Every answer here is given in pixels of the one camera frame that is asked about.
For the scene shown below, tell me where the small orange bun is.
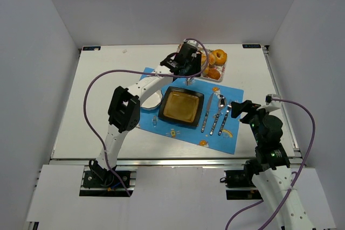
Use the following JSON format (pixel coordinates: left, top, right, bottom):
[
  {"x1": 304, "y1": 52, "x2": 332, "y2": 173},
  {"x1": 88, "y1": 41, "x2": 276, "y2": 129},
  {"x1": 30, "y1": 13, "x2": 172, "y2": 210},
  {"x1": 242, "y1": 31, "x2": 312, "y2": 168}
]
[{"x1": 209, "y1": 53, "x2": 216, "y2": 66}]

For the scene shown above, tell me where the aluminium table frame rail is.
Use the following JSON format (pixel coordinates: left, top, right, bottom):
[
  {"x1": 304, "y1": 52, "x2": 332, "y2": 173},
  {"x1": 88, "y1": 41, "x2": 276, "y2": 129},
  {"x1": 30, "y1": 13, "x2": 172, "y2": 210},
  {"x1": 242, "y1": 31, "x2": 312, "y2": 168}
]
[{"x1": 48, "y1": 44, "x2": 307, "y2": 168}]

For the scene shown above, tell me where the table knife patterned handle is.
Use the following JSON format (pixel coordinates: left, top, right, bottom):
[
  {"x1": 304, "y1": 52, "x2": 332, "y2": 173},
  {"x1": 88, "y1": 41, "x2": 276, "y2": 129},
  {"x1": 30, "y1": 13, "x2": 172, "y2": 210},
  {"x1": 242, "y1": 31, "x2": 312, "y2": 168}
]
[{"x1": 201, "y1": 93, "x2": 214, "y2": 133}]

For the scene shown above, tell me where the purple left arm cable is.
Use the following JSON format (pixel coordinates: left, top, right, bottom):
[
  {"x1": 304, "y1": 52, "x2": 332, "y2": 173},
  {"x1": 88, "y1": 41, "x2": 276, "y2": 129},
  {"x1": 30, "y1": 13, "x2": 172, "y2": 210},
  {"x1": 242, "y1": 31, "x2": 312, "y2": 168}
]
[{"x1": 83, "y1": 38, "x2": 210, "y2": 197}]

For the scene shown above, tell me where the spoon patterned handle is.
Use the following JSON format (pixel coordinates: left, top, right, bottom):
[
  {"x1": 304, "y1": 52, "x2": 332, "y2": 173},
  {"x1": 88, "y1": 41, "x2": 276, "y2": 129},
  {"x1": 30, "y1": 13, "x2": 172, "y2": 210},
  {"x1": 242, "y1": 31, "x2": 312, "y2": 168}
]
[{"x1": 210, "y1": 95, "x2": 226, "y2": 135}]

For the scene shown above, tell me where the floral serving tray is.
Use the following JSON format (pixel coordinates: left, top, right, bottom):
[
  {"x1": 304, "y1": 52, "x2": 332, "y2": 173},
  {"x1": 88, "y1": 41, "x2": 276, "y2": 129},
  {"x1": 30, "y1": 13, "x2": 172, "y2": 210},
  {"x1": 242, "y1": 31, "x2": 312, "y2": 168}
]
[{"x1": 176, "y1": 45, "x2": 225, "y2": 83}]

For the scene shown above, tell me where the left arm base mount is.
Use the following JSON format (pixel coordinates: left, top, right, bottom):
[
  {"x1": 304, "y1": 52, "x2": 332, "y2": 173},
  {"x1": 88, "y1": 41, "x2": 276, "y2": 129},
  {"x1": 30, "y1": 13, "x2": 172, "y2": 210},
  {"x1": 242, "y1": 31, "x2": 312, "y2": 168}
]
[{"x1": 79, "y1": 160, "x2": 135, "y2": 197}]

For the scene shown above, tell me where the glazed bagel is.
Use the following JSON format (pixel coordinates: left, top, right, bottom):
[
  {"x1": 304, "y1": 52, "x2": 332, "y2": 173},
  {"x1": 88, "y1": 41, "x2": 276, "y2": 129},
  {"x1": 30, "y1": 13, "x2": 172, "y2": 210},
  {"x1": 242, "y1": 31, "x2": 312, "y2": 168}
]
[{"x1": 212, "y1": 49, "x2": 227, "y2": 66}]

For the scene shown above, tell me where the left blue corner label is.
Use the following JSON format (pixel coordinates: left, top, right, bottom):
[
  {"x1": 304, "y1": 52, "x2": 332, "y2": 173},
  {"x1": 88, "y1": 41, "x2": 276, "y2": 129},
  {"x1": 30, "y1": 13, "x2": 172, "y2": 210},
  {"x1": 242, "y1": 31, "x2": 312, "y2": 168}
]
[{"x1": 82, "y1": 46, "x2": 101, "y2": 51}]

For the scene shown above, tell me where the dark brown bread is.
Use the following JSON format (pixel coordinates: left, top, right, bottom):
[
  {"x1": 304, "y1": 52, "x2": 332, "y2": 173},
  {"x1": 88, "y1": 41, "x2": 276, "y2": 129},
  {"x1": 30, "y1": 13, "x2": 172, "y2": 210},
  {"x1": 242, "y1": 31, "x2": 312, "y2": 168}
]
[{"x1": 207, "y1": 68, "x2": 220, "y2": 80}]

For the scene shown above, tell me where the right blue corner label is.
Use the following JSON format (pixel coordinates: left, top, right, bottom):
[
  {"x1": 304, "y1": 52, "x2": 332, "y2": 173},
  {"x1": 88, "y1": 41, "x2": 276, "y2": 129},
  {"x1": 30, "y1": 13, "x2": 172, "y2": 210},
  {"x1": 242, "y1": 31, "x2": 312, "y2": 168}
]
[{"x1": 242, "y1": 44, "x2": 261, "y2": 48}]

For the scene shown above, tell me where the blue corner label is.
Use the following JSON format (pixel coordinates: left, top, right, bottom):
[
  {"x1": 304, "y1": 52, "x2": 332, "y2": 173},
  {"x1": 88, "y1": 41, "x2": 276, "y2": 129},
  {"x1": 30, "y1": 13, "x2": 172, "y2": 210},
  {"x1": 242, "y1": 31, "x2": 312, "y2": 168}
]
[
  {"x1": 242, "y1": 44, "x2": 261, "y2": 48},
  {"x1": 82, "y1": 46, "x2": 101, "y2": 51}
]

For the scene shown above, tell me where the white scalloped bowl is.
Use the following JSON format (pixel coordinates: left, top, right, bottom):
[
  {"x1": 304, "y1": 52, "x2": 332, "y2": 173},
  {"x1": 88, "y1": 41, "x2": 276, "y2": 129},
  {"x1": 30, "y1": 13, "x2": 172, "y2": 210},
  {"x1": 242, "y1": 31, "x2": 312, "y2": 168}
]
[{"x1": 141, "y1": 90, "x2": 163, "y2": 110}]

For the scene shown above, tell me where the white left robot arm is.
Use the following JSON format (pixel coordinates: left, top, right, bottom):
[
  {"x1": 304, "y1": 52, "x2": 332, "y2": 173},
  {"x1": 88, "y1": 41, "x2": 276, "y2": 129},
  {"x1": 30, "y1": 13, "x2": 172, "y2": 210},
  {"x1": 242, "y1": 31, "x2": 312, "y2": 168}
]
[{"x1": 94, "y1": 39, "x2": 202, "y2": 171}]

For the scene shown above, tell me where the black square plate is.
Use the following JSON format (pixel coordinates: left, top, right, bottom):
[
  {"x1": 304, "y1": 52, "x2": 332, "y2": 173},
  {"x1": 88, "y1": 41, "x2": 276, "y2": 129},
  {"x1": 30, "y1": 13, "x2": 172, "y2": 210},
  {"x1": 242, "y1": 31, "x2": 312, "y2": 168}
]
[{"x1": 158, "y1": 86, "x2": 204, "y2": 127}]

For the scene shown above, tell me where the long striped croissant bread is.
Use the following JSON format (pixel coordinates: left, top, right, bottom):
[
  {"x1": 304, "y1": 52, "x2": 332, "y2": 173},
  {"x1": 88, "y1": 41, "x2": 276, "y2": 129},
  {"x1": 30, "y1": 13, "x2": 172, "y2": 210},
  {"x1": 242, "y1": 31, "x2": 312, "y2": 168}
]
[{"x1": 201, "y1": 52, "x2": 209, "y2": 76}]

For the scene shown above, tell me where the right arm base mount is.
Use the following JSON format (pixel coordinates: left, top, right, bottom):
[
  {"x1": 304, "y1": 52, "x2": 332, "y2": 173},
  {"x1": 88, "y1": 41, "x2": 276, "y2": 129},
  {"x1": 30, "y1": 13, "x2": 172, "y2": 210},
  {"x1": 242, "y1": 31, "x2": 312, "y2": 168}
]
[{"x1": 219, "y1": 159, "x2": 263, "y2": 200}]

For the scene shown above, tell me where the blue cartoon placemat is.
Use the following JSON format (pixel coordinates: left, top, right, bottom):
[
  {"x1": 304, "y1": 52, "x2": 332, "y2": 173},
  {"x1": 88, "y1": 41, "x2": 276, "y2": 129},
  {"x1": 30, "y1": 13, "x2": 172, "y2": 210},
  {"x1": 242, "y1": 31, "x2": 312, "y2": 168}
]
[{"x1": 139, "y1": 79, "x2": 244, "y2": 154}]

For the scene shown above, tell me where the fork patterned handle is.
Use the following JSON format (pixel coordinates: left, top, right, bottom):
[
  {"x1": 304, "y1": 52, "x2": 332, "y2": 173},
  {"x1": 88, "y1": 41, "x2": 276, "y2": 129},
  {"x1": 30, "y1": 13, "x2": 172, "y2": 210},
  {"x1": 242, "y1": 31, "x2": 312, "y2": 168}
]
[{"x1": 218, "y1": 100, "x2": 232, "y2": 136}]

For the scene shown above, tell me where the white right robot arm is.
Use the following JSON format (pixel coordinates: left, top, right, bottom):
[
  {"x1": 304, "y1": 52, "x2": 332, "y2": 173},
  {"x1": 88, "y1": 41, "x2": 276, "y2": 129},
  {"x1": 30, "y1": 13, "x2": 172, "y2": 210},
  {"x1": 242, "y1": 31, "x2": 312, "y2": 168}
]
[{"x1": 231, "y1": 95, "x2": 315, "y2": 229}]

